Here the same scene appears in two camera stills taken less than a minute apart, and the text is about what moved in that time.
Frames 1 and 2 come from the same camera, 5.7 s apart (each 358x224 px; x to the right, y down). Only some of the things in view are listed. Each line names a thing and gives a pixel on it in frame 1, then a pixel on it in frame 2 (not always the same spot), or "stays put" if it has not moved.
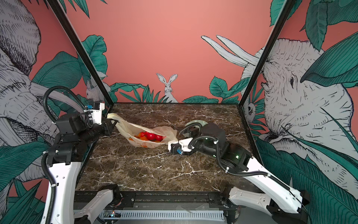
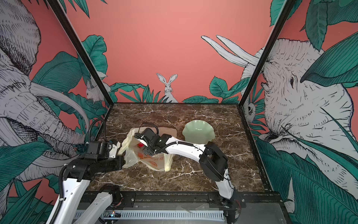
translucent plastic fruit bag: [129, 130] to [132, 151]
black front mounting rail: [157, 199] stays put
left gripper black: [108, 125] to [120, 163]
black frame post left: [82, 51] stays put
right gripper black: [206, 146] to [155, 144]
